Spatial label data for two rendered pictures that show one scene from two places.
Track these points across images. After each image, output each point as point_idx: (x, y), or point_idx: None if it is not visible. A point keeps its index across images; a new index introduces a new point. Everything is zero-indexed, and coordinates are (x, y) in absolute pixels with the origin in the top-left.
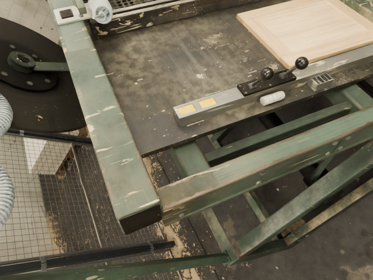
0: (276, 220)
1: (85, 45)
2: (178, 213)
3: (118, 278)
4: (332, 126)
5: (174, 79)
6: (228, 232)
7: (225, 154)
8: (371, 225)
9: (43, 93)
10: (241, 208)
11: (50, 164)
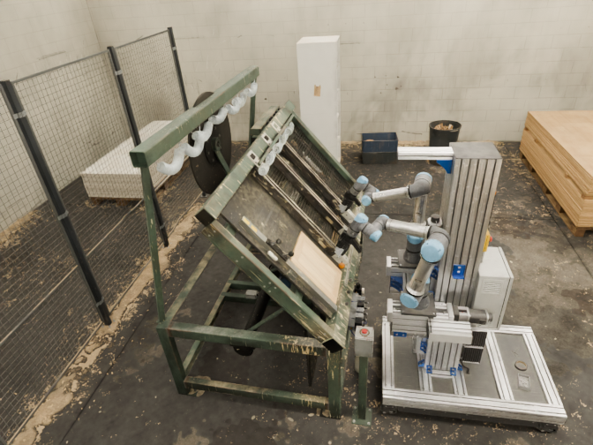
0: (208, 328)
1: (245, 170)
2: (209, 233)
3: (151, 237)
4: (274, 277)
5: (254, 214)
6: (155, 351)
7: None
8: (236, 420)
9: (206, 162)
10: (183, 348)
11: (100, 187)
